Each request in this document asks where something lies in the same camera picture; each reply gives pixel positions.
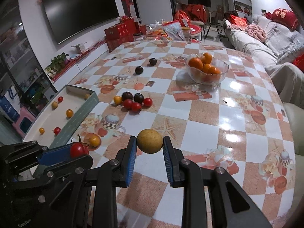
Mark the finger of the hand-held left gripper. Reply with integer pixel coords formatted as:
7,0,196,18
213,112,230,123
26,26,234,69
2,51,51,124
0,141,73,174
45,155,93,182

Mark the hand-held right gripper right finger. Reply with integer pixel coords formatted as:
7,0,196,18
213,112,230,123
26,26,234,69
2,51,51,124
163,136,273,228

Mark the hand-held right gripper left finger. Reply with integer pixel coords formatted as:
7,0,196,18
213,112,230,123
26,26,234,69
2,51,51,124
36,136,138,228

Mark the grey-green shallow box tray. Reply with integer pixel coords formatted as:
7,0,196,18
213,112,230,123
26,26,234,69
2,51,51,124
22,84,100,178

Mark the pink stool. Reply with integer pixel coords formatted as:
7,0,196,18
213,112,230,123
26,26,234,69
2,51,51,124
13,107,36,136

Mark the blue and white bag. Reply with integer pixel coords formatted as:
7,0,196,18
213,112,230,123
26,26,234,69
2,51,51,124
0,88,21,124

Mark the green potted plant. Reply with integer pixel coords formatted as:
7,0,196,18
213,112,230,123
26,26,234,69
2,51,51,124
45,52,69,79

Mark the white television cabinet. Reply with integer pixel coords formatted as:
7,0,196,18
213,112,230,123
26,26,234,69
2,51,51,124
47,40,110,83

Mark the glass display cabinet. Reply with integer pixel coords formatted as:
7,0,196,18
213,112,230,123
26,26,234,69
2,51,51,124
0,12,57,124

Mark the clear glass bowl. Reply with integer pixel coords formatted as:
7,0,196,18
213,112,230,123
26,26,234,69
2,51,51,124
185,56,230,85

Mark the small white box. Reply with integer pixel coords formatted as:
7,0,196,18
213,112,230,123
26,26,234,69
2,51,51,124
71,42,89,54

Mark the pile of snack packets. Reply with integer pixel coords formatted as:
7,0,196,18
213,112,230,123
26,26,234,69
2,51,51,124
145,26,171,41

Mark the stack of red gift boxes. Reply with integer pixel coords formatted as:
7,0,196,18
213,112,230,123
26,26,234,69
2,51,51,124
104,17,148,53

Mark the clear plastic bag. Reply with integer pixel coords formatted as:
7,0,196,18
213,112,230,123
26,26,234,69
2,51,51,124
164,21,186,41

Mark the beige armchair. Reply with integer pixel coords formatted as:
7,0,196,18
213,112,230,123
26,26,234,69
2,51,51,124
283,102,304,157

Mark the red round stool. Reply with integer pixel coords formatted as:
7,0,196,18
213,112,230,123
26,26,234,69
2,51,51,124
188,24,202,37

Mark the grey covered sofa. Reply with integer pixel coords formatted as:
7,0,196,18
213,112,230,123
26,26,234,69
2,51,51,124
224,13,304,95

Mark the red gift bag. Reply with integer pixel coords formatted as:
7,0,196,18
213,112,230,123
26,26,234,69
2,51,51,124
174,9,190,25

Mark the folding chair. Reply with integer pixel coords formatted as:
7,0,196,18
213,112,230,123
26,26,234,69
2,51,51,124
204,7,228,41

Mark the red fabric pile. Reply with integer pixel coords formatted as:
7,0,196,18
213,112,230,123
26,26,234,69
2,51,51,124
185,3,207,22

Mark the white door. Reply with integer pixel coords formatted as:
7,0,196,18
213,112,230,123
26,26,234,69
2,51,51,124
140,0,174,25

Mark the pink blanket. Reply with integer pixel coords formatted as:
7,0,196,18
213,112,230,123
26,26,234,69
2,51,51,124
245,24,268,43

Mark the red embroidered pillow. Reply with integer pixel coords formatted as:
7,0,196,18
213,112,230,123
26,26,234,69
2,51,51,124
229,14,250,26

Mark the plain red cushion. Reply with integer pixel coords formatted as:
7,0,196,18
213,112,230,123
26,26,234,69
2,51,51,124
292,52,304,73

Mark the grey ribbed cushion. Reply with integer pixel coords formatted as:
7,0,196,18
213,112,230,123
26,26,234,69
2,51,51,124
266,24,297,57

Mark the red pillow with characters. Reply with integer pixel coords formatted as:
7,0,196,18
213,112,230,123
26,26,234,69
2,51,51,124
266,8,299,31

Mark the black wall television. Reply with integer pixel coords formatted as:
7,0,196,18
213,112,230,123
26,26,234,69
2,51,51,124
41,0,120,45

